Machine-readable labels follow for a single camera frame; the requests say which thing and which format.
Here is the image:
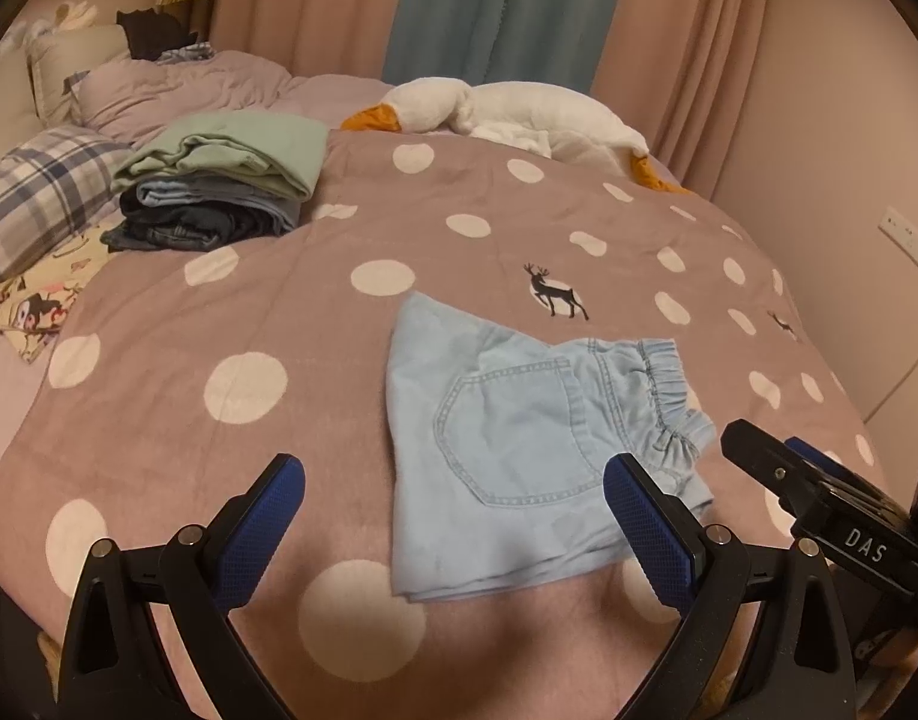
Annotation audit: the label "folded dark jeans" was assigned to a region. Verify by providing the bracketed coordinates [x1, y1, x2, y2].
[99, 202, 295, 254]

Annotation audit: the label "plaid pillow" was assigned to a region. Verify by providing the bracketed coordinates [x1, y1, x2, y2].
[0, 126, 141, 297]

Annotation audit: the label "pink curtain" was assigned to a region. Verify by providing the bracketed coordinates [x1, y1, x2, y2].
[208, 0, 415, 83]
[590, 0, 779, 188]

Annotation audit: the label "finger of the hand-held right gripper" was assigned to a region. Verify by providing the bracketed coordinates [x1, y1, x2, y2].
[784, 435, 891, 503]
[720, 418, 831, 539]

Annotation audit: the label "light blue denim pants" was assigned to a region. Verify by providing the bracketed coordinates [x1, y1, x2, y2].
[384, 291, 719, 605]

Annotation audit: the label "pink duvet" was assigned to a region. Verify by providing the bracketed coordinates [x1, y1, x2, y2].
[69, 51, 400, 147]

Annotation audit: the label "white wall socket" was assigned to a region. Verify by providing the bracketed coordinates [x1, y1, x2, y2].
[877, 205, 918, 280]

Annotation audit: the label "cartoon printed cloth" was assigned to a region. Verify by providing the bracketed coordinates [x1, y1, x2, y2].
[0, 221, 119, 365]

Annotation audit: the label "blue curtain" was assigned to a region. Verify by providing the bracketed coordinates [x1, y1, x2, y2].
[382, 0, 632, 95]

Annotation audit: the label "green folded garment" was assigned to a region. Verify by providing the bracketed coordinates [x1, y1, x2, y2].
[112, 114, 330, 205]

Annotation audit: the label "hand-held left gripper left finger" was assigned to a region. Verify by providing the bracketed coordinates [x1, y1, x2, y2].
[54, 452, 308, 720]

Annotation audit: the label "beige pillow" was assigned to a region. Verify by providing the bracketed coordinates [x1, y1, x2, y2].
[25, 22, 134, 128]

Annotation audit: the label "lavender bed sheet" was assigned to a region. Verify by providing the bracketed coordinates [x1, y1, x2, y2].
[0, 319, 62, 500]

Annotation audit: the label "blue checked cloth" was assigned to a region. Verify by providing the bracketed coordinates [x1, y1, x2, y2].
[155, 43, 218, 65]

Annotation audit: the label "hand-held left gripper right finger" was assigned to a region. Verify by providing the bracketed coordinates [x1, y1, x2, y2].
[601, 452, 854, 720]

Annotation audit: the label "white goose plush toy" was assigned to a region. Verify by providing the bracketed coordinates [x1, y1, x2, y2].
[341, 77, 696, 196]

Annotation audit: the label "mauve polka dot blanket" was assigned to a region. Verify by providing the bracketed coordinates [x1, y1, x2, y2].
[0, 124, 884, 720]

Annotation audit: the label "small white plush toy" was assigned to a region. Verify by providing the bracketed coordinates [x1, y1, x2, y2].
[0, 0, 100, 53]

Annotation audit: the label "black cloth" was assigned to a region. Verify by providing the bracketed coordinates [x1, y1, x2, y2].
[116, 6, 212, 61]

